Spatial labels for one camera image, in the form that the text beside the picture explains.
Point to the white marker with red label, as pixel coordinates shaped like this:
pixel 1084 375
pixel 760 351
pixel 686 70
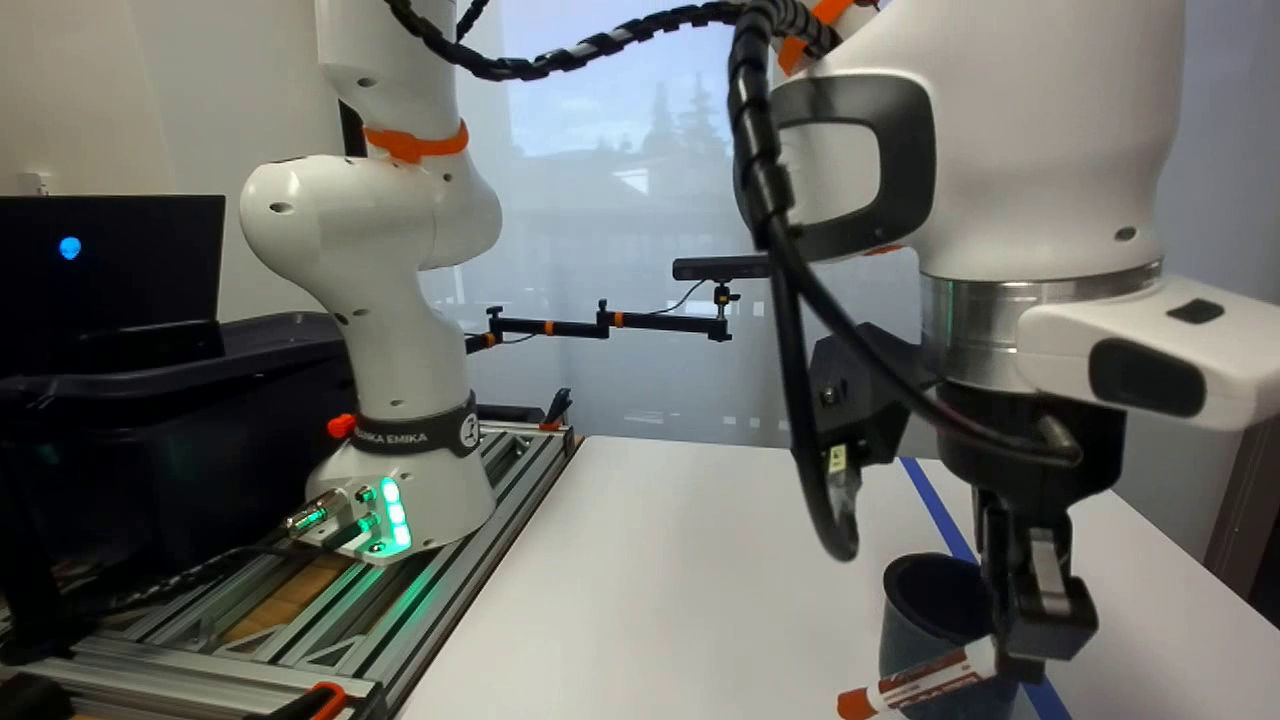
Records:
pixel 923 685

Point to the small black orange clamp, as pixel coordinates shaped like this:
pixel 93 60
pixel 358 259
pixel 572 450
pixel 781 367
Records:
pixel 553 409

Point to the black storage bin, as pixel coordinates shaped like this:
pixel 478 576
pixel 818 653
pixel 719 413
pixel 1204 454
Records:
pixel 163 454

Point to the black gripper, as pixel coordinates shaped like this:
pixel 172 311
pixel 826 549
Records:
pixel 1026 447

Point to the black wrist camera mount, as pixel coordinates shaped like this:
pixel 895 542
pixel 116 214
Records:
pixel 860 393

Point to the brown wooden board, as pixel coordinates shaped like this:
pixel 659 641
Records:
pixel 287 600

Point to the aluminium rail base frame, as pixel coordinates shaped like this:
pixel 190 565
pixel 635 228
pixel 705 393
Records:
pixel 441 585

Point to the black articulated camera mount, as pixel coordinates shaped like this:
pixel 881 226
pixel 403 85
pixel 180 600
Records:
pixel 602 322

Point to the black exterior camera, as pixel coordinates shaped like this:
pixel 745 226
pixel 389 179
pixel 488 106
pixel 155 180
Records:
pixel 705 270

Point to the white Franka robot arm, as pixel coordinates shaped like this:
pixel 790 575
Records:
pixel 1042 134

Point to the black monitor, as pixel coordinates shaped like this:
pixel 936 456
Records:
pixel 104 283

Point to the blue tape strip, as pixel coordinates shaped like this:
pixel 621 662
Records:
pixel 943 513

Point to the dark blue cup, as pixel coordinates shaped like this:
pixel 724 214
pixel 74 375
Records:
pixel 933 600

